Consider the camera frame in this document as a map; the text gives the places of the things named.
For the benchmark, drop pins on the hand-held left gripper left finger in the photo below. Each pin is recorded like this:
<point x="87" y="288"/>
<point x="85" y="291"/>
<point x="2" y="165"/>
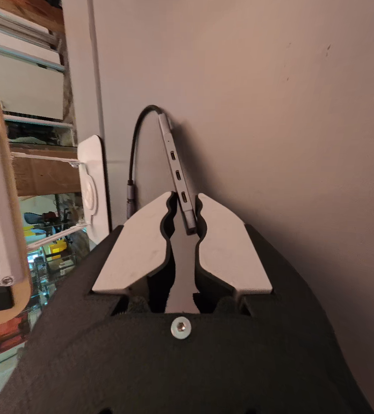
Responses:
<point x="135" y="245"/>

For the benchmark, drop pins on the white tablet stand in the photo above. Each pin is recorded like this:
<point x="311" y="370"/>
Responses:
<point x="93" y="184"/>

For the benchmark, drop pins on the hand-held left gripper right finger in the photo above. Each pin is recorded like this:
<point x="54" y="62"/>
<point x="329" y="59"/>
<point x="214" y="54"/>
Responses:
<point x="229" y="245"/>

